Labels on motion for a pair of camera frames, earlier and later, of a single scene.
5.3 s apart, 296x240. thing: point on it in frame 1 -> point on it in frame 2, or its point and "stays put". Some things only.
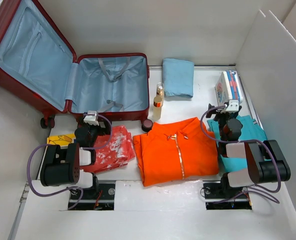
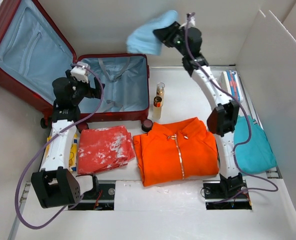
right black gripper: (219, 112) -> (165, 33)
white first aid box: (228, 87) stays put
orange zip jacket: (175, 150) stays put
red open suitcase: (29, 55) stays put
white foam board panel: (274, 65) stays put
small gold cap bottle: (160, 89) stays put
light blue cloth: (178, 77) -> (142, 39)
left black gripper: (105, 130) -> (95, 92)
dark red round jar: (147, 125) stays put
